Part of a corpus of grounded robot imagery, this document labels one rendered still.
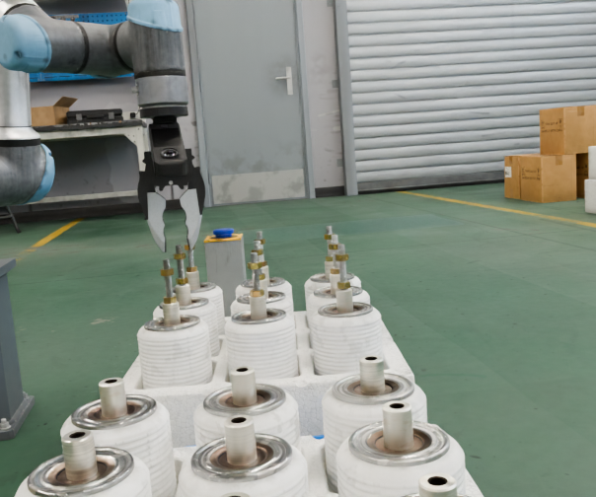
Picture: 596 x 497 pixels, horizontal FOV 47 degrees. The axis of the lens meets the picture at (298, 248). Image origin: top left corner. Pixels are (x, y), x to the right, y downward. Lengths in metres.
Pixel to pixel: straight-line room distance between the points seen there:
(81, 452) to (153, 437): 0.11
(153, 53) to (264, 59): 5.24
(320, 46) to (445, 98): 1.24
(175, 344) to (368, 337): 0.25
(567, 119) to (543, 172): 0.36
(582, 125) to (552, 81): 2.24
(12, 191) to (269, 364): 0.68
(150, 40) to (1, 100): 0.44
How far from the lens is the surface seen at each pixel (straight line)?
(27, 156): 1.41
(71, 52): 1.07
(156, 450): 0.64
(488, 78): 6.74
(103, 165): 6.22
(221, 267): 1.32
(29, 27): 1.04
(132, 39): 1.06
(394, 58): 6.45
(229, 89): 6.21
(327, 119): 6.32
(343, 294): 0.93
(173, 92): 1.03
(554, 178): 4.75
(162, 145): 1.00
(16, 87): 1.41
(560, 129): 4.80
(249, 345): 0.91
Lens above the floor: 0.48
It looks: 8 degrees down
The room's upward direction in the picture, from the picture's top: 4 degrees counter-clockwise
